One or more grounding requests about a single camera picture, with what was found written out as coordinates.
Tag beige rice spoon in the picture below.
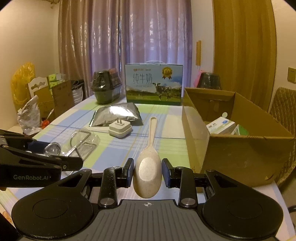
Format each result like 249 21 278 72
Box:
133 117 162 198

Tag clear plastic blister pack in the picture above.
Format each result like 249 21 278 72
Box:
44 128 100 161

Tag white power adapter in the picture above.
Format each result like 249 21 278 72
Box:
108 120 132 138

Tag silver foil pouch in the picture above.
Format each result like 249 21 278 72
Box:
89 102 142 127

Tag white medicine box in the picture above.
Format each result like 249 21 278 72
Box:
206 116 236 135

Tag green medicine box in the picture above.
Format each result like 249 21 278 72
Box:
231 124 249 136

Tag white plastic bag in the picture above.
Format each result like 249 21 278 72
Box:
17 95 42 136

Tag yellow plastic bag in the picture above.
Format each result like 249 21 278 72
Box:
11 62 36 111

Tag cardboard boxes beside table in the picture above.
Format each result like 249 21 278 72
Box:
28 73 86 121

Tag brown cardboard box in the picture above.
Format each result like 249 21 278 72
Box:
182 88 295 187

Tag dark wrapped bowl container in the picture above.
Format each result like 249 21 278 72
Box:
91 68 122 104

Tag blue milk carton box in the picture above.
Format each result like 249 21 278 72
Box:
125 62 183 105

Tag quilted brown chair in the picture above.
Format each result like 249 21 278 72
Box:
269 87 295 185

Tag purple curtain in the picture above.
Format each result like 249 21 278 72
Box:
58 1 192 95

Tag wooden door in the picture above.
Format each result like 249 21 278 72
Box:
212 0 276 110

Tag orange handled screwdriver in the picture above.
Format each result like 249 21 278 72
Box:
41 109 54 129

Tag wooden wall hanger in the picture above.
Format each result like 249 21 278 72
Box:
196 40 202 66

